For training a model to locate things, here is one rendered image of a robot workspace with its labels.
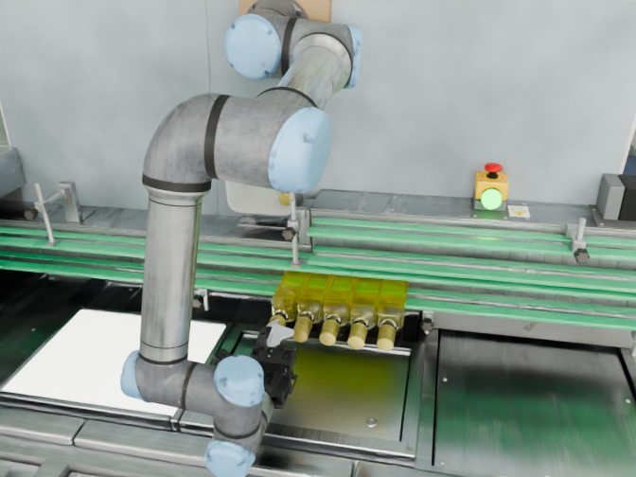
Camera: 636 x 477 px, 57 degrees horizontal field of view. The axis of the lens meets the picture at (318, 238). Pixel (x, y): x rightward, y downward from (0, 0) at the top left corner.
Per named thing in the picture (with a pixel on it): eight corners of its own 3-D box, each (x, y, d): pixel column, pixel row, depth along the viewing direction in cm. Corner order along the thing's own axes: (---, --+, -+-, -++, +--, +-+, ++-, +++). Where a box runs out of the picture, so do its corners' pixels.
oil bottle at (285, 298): (292, 274, 148) (269, 325, 129) (291, 256, 145) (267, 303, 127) (315, 276, 147) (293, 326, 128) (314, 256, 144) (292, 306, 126)
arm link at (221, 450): (250, 453, 89) (247, 491, 93) (270, 403, 98) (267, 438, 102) (201, 441, 90) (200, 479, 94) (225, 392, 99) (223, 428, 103)
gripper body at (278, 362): (298, 375, 116) (283, 419, 105) (256, 370, 117) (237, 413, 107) (297, 344, 112) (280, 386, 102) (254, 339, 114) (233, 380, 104)
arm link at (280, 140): (296, 9, 117) (202, 112, 73) (371, 20, 116) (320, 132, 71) (292, 68, 124) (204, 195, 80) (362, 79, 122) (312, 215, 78)
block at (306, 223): (303, 231, 149) (296, 244, 143) (301, 197, 144) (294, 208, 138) (316, 232, 148) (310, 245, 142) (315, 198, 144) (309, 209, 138)
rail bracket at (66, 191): (81, 215, 165) (30, 254, 146) (68, 159, 157) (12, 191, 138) (97, 217, 164) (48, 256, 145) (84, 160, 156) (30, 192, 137)
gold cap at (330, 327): (323, 332, 124) (319, 344, 120) (323, 318, 122) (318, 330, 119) (340, 334, 123) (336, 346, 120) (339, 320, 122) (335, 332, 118)
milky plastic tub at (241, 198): (238, 198, 155) (227, 212, 148) (231, 114, 145) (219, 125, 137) (303, 203, 152) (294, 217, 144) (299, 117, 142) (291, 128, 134)
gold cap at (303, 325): (296, 328, 125) (291, 342, 121) (295, 315, 124) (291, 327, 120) (312, 331, 125) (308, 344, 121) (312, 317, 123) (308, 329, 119)
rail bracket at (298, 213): (297, 251, 144) (284, 277, 133) (293, 187, 136) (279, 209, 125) (309, 252, 143) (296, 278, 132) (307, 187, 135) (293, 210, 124)
